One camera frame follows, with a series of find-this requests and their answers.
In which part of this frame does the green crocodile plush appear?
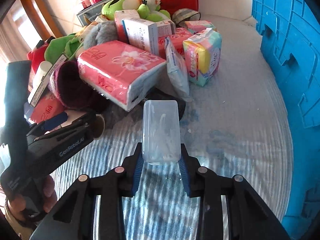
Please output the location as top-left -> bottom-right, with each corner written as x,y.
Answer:
44,35 -> 82,64

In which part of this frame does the clear plastic box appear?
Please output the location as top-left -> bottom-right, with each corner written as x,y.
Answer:
142,100 -> 181,164

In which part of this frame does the white wet wipes pack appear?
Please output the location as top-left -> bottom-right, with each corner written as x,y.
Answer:
164,37 -> 191,102

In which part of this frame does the black gift bag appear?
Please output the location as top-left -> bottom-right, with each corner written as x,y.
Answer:
76,0 -> 111,27

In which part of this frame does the green frog plush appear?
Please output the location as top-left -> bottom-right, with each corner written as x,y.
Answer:
101,0 -> 171,22

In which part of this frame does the person left hand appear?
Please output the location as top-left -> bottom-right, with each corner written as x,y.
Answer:
8,175 -> 57,222

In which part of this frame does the white medicine box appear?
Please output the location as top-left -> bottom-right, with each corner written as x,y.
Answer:
121,18 -> 159,56

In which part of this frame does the grey fluffy plush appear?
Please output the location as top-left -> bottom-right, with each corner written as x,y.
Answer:
83,21 -> 119,49

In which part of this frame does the red plush toy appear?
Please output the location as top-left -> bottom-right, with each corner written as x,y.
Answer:
27,42 -> 49,77

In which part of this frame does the small pink pad pack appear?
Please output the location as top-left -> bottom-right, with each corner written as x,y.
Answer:
185,21 -> 216,34

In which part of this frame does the pink tissue pack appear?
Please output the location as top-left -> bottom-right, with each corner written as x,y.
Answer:
77,41 -> 166,112

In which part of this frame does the pastel sanitary pad pack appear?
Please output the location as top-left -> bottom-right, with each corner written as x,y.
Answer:
183,28 -> 222,87

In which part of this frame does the blue plastic storage crate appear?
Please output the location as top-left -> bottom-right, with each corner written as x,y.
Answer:
252,0 -> 319,239

